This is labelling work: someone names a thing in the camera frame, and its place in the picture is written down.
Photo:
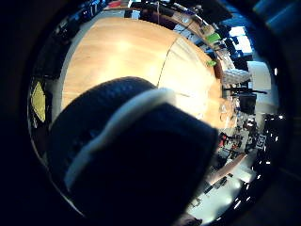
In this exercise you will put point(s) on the yellow sheet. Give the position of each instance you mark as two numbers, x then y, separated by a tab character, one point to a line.
38	101

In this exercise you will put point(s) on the red object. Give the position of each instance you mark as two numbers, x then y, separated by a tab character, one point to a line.
114	4

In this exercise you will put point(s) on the white marker cube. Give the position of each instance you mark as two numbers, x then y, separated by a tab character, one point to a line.
261	141

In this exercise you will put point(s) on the black monitor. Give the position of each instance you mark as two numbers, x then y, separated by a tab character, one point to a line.
247	102

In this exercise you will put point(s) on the small green object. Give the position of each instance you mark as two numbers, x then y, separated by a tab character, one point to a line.
211	63

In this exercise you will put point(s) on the white plastic crate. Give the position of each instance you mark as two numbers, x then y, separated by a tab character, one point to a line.
235	76

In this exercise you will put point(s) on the green box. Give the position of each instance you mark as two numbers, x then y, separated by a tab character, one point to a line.
213	37

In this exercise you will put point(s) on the white board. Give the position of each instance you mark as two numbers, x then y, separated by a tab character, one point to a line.
260	75

